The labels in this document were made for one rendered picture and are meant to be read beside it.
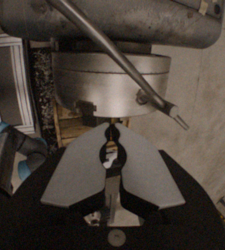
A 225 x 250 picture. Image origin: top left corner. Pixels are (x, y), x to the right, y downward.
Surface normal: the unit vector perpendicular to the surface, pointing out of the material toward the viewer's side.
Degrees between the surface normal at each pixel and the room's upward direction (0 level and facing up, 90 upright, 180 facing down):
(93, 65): 30
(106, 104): 21
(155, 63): 16
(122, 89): 10
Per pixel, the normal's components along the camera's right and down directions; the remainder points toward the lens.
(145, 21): 0.25, 0.88
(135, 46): 0.47, 0.45
